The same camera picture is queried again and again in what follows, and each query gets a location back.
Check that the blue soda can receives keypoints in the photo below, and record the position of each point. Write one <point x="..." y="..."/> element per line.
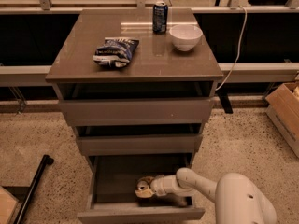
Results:
<point x="159" y="17"/>

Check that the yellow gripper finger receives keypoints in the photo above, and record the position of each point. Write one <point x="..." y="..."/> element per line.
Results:
<point x="145" y="181"/>
<point x="146" y="193"/>

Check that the black metal bar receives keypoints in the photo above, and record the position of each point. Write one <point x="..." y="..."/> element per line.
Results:
<point x="46" y="160"/>

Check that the white ceramic bowl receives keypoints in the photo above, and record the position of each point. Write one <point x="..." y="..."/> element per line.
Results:
<point x="185" y="37"/>

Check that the grey open bottom drawer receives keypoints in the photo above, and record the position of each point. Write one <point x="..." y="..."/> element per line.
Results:
<point x="112" y="198"/>

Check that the cardboard box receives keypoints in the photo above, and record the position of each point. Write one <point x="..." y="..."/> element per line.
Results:
<point x="283" y="110"/>

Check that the grey drawer cabinet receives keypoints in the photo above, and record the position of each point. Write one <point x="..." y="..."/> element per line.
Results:
<point x="157" y="71"/>

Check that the red coke can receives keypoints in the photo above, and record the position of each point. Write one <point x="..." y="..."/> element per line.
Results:
<point x="142" y="187"/>

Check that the grey top drawer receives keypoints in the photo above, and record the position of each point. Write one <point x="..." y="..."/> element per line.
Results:
<point x="136" y="111"/>

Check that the grey middle drawer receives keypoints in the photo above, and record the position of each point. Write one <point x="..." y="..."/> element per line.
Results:
<point x="139" y="144"/>

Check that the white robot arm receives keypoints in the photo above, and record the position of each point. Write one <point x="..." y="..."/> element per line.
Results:
<point x="237" y="199"/>

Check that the blue chip bag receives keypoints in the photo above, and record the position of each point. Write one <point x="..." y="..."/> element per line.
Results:
<point x="116" y="52"/>

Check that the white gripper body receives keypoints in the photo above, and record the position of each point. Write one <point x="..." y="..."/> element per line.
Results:
<point x="157" y="186"/>

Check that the wooden board corner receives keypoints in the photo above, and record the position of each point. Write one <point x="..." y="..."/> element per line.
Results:
<point x="8" y="204"/>

